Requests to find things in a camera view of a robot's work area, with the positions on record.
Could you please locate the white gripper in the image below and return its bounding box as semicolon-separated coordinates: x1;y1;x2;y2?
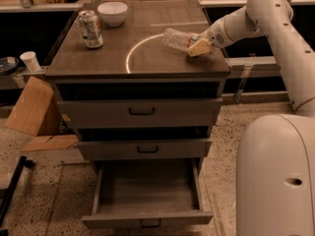
187;18;234;57

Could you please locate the clear plastic water bottle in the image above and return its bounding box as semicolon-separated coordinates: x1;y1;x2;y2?
162;29;200;51

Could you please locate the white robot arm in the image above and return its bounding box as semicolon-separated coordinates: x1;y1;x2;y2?
202;0;315;236

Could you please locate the grey top drawer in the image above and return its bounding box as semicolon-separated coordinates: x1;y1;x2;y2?
58;98;221;129

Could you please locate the grey drawer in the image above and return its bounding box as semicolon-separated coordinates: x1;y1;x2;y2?
82;158;213;229
78;139;212;161
58;98;221;129

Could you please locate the grey drawer cabinet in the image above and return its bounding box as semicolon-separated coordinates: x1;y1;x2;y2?
44;0;231;169

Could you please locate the grey middle drawer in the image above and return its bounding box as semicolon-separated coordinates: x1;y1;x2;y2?
78;139;212;161

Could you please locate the grey bottom drawer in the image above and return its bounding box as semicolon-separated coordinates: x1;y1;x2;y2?
82;158;213;229

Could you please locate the white ceramic bowl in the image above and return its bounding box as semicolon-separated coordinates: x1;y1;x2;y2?
97;2;128;27

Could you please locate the crushed soda can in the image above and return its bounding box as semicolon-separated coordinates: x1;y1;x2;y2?
79;10;103;49

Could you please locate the flat cardboard piece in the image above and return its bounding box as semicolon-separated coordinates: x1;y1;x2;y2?
22;135;78;152

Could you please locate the white paper cup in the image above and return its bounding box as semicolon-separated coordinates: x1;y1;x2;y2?
20;51;40;72

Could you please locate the upright cardboard box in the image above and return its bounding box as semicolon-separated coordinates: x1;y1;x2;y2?
5;77;61;136

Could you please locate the black round dish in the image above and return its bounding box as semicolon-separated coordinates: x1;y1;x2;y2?
0;57;19;76

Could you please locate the black metal stand leg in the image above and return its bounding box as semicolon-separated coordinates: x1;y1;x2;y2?
0;156;34;227

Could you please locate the clear acrylic bracket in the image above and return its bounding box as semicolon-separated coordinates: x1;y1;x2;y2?
234;65;253;104

